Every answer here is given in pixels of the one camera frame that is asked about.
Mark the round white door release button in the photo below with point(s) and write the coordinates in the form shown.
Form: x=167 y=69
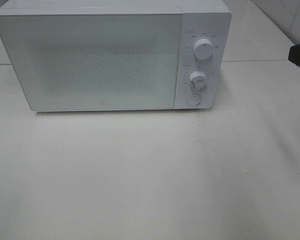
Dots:
x=193 y=99

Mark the white microwave knob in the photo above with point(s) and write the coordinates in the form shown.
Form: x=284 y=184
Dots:
x=197 y=79
x=203 y=48

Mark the white microwave door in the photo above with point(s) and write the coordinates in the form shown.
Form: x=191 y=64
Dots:
x=94 y=62

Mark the white microwave oven body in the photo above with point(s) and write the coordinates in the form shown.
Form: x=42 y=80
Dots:
x=199 y=19

